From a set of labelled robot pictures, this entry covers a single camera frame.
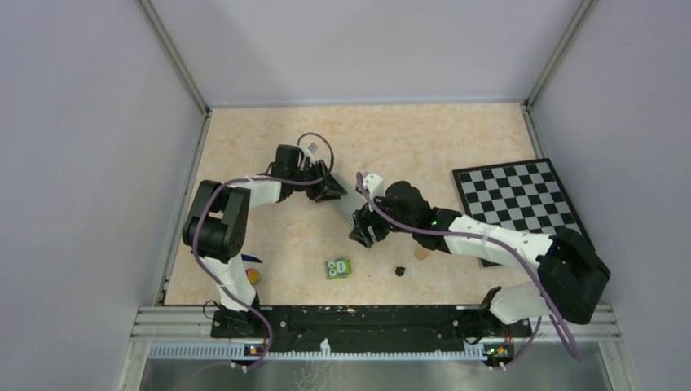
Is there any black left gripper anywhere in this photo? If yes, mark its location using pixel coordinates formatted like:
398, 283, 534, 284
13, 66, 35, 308
289, 158, 346, 202

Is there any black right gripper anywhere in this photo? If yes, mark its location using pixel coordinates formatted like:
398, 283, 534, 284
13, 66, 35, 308
350, 187, 416, 247

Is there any grey-green cloth napkin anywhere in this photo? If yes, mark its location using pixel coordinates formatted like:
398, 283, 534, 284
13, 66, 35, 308
330, 173, 366, 229

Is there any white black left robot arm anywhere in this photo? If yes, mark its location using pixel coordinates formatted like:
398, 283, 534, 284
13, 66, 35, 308
182, 144, 347, 337

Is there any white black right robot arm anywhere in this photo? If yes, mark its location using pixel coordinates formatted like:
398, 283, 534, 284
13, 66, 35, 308
349, 174, 611, 336

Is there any green owl toy block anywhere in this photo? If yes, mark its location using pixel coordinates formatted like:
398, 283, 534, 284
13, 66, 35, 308
324, 257, 353, 280

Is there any small tan wooden block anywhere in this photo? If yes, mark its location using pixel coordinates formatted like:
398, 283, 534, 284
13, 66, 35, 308
414, 248, 430, 261

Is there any blue pen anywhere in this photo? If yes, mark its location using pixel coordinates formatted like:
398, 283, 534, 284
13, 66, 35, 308
241, 254, 262, 264

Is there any red yellow ball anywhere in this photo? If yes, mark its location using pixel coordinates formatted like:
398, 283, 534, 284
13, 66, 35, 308
245, 268, 262, 286

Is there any black white checkerboard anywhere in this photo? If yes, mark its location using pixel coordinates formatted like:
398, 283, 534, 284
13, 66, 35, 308
452, 159, 592, 245

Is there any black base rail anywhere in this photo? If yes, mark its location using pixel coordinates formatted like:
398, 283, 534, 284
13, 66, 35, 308
210, 305, 532, 353

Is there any aluminium frame rail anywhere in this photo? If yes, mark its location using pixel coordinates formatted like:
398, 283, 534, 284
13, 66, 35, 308
129, 305, 622, 362

